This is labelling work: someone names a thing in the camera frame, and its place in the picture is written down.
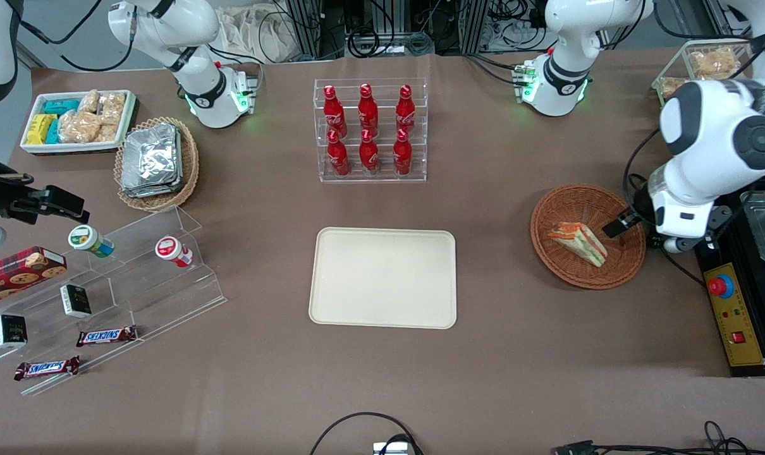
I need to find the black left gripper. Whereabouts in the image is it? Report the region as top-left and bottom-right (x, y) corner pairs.
(603, 190), (659, 239)

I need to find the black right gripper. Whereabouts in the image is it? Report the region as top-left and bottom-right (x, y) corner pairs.
(0, 154), (90, 224)

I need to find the triangular sandwich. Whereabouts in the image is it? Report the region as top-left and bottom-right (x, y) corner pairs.
(547, 221), (609, 268)

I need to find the round brown wicker basket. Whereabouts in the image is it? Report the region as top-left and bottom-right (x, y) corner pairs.
(530, 183), (647, 291)

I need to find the white rectangular snack tray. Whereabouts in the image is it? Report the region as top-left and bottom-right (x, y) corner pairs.
(20, 90), (138, 156)

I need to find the light oval wicker basket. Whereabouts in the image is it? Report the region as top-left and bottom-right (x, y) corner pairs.
(114, 116), (200, 213)

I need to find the beige rectangular tray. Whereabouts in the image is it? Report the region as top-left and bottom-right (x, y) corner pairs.
(309, 227), (458, 331)

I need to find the green lid cup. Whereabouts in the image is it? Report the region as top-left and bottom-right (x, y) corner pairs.
(68, 224), (116, 258)

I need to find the yellow snack pack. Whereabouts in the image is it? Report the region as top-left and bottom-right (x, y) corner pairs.
(26, 114), (58, 145)

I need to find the red cookie box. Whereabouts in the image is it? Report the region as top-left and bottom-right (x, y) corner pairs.
(0, 246), (68, 310)

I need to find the stack of foil containers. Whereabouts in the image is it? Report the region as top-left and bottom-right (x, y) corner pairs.
(120, 123), (185, 199)

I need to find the small dark box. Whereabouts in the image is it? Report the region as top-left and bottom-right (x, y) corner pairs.
(59, 284), (94, 319)
(0, 313), (28, 350)

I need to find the red lid cup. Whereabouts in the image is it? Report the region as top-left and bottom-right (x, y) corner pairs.
(154, 236), (195, 269)

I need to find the red emergency stop button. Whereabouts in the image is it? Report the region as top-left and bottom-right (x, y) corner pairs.
(707, 274), (735, 300)

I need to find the clear acrylic stepped shelf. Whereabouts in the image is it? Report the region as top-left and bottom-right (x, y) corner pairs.
(0, 204), (228, 397)

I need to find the snickers bar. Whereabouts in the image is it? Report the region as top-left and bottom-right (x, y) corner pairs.
(14, 356), (82, 382)
(76, 325), (138, 348)

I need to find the clear bag of fried snacks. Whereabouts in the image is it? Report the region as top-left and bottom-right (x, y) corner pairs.
(688, 47), (741, 81)
(659, 76), (690, 99)

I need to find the black yellow control box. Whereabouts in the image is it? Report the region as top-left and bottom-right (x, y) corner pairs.
(694, 177), (765, 379)

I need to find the clear container of pastries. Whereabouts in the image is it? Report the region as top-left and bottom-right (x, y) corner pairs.
(651, 39), (764, 109)

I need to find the red cola bottle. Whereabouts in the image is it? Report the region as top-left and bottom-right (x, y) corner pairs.
(327, 130), (351, 177)
(393, 128), (413, 176)
(359, 129), (380, 176)
(323, 85), (348, 137)
(358, 83), (379, 135)
(396, 84), (417, 134)

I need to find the white cloth bag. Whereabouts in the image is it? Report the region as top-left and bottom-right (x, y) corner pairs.
(215, 4), (296, 64)

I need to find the clear acrylic bottle rack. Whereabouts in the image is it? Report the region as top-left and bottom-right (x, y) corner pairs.
(314, 78), (429, 184)

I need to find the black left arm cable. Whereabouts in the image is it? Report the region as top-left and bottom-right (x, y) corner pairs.
(621, 126), (707, 287)

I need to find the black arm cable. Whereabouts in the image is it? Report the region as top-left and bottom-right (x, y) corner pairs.
(15, 0), (138, 73)
(621, 126), (707, 287)

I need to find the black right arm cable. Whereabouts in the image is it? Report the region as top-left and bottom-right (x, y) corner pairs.
(15, 0), (138, 73)

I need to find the black cable with connector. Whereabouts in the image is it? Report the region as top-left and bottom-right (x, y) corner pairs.
(552, 420), (765, 455)

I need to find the aluminium frame post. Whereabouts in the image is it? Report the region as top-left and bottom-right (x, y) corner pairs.
(458, 0), (492, 55)
(285, 0), (346, 61)

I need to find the black looped cable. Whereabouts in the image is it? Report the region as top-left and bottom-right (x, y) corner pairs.
(309, 412), (425, 455)

